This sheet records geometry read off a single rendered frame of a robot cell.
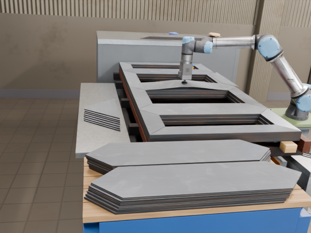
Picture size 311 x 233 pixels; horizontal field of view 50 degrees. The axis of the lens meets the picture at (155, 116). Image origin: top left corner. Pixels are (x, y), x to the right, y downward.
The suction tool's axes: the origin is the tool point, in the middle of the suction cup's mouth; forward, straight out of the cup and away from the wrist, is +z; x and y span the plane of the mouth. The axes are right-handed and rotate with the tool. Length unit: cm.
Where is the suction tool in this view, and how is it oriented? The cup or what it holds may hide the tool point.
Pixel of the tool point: (184, 84)
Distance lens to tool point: 224.1
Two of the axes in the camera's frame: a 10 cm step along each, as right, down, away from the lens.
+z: -0.5, 9.4, 3.5
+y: 2.0, 3.5, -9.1
